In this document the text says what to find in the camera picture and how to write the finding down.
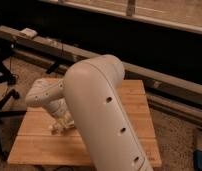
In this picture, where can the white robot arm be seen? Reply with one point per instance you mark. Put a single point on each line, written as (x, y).
(87, 98)

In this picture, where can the blue bin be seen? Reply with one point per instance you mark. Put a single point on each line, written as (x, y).
(197, 159)

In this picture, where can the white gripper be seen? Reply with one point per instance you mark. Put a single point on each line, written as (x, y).
(62, 117)

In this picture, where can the white plastic bottle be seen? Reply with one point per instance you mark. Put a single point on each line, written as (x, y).
(56, 129)

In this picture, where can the small white box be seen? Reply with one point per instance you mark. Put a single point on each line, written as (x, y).
(28, 33)

